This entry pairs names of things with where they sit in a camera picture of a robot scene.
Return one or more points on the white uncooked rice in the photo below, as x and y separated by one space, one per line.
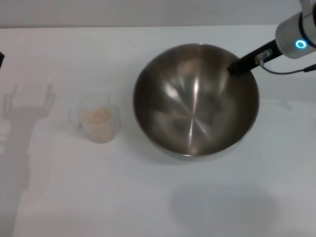
97 115

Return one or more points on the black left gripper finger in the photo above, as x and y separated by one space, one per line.
1 60

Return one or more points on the clear plastic measuring cup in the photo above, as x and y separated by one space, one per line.
98 130

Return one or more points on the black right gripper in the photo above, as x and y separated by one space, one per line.
259 55

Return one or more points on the large stainless steel bowl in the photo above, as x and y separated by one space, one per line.
195 111

